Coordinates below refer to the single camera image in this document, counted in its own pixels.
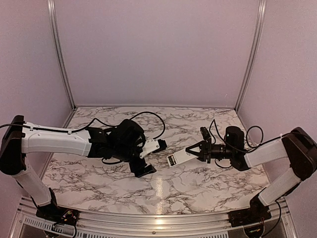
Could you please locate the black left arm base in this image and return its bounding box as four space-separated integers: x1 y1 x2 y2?
33 188 79 226

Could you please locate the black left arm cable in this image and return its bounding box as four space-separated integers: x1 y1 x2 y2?
69 111 166 139

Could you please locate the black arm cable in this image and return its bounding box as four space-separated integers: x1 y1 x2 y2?
69 111 166 139
209 119 285 168

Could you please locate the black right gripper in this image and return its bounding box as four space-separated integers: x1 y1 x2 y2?
186 138 235 163

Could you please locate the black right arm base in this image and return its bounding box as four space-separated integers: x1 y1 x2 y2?
228 193 272 227

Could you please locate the aluminium right corner post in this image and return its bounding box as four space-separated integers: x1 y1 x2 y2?
234 0 267 112

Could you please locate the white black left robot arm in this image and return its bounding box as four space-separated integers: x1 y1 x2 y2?
0 115 166 221

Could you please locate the white remote control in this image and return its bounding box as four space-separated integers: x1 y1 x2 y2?
167 148 198 168

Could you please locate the aluminium corner post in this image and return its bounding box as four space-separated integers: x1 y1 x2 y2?
47 0 76 111
234 0 267 112

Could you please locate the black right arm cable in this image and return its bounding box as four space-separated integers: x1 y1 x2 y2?
209 119 285 168

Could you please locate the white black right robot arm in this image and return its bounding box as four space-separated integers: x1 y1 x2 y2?
185 126 317 222

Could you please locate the aluminium left corner post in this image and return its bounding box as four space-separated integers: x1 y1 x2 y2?
47 0 76 111

